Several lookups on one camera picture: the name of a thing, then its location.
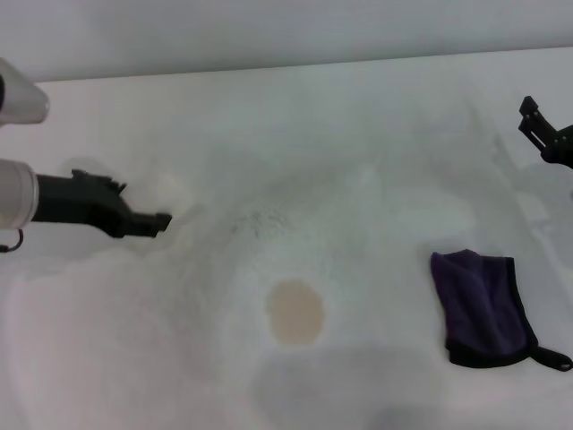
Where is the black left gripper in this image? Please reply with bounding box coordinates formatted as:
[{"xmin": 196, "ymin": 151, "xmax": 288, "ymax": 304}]
[{"xmin": 36, "ymin": 168, "xmax": 174, "ymax": 241}]

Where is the purple rag with black trim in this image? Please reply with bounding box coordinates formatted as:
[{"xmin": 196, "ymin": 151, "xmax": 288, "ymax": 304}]
[{"xmin": 430, "ymin": 248, "xmax": 573, "ymax": 373}]

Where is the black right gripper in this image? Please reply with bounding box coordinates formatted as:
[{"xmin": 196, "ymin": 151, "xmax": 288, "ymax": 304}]
[{"xmin": 517, "ymin": 95, "xmax": 573, "ymax": 170}]

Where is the brown water stain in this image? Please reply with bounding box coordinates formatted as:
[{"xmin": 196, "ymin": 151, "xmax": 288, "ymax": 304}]
[{"xmin": 266, "ymin": 278, "xmax": 326, "ymax": 347}]

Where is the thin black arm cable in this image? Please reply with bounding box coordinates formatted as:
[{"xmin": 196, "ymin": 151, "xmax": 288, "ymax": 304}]
[{"xmin": 0, "ymin": 228, "xmax": 24, "ymax": 253}]

